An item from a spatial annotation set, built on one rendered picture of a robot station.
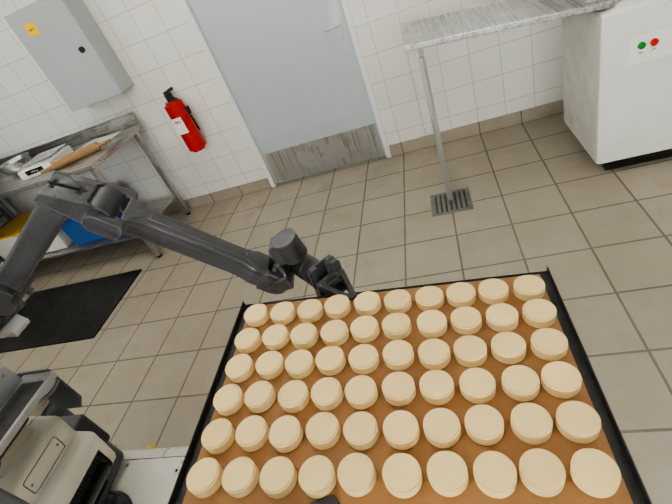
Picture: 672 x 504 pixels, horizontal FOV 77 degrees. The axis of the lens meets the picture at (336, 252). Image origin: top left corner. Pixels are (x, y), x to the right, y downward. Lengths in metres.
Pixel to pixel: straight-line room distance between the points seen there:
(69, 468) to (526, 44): 3.27
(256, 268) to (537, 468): 0.63
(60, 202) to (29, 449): 0.69
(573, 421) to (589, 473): 0.06
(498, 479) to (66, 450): 1.13
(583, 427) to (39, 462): 1.20
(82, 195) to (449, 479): 0.77
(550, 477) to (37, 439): 1.17
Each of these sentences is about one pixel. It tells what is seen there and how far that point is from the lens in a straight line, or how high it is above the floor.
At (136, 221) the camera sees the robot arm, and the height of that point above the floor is 1.24.
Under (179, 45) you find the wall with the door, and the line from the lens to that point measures 3.62.
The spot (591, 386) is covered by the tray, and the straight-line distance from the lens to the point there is 0.70.
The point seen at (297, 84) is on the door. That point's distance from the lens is 3.45.
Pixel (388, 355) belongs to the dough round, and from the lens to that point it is 0.70.
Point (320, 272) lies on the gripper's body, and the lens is 0.88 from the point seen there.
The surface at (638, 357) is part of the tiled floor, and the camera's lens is 1.93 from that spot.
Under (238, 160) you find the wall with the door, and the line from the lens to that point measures 3.82.
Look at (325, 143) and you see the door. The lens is 3.58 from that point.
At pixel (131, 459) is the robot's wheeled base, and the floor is 0.28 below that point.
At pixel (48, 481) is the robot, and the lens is 1.40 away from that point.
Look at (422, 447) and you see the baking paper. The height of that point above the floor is 0.97.
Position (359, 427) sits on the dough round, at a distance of 0.65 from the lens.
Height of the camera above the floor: 1.54
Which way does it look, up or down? 35 degrees down
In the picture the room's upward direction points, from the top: 24 degrees counter-clockwise
